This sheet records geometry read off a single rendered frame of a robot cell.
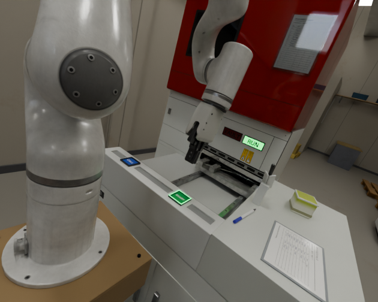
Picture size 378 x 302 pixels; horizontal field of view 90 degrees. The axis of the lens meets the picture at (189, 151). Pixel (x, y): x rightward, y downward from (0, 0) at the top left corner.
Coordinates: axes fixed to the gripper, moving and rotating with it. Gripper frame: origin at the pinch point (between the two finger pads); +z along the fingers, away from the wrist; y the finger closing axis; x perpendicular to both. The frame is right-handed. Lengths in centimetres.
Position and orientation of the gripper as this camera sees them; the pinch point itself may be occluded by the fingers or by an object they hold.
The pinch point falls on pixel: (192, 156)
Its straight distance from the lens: 55.4
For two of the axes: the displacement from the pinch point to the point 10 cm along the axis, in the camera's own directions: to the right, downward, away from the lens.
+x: 7.7, 4.2, -4.9
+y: -5.1, -0.6, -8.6
